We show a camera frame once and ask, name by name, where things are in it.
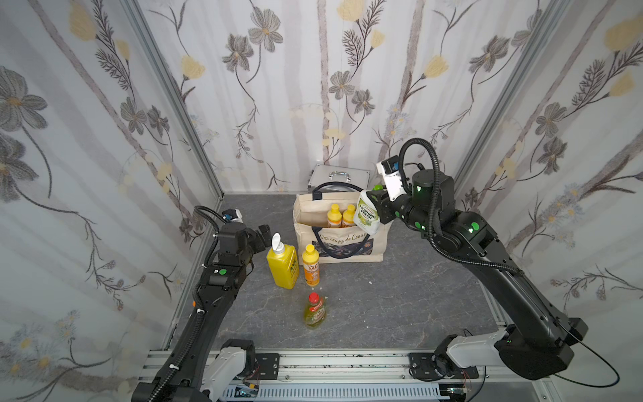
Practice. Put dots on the green bottle red cap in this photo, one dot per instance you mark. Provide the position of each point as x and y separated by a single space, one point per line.
315 311

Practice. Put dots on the white bottle green cap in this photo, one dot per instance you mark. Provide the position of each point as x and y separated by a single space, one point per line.
366 215

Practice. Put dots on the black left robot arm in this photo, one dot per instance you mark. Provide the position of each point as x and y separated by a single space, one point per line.
186 376

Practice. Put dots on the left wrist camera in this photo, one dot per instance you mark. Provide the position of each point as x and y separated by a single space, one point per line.
232 215

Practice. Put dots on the cream canvas shopping bag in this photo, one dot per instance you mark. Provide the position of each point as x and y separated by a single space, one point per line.
335 244

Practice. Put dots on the orange bottle yellow cap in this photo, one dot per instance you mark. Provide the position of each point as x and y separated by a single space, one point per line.
334 216
348 216
310 259

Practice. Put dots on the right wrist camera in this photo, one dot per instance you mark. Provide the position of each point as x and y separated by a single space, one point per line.
389 169

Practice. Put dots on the large yellow soap bottle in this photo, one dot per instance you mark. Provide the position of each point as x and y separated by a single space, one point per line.
283 263

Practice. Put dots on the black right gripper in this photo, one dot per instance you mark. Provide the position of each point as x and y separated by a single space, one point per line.
380 204

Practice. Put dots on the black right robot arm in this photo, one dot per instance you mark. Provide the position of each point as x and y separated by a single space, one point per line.
538 341

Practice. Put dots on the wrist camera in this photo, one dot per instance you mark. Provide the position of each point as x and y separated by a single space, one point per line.
232 215
389 169

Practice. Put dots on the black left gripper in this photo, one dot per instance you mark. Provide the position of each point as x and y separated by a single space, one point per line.
259 237

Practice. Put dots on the silver metal case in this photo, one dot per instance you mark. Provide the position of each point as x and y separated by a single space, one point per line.
326 173

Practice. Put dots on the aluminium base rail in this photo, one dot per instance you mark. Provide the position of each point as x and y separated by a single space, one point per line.
378 374

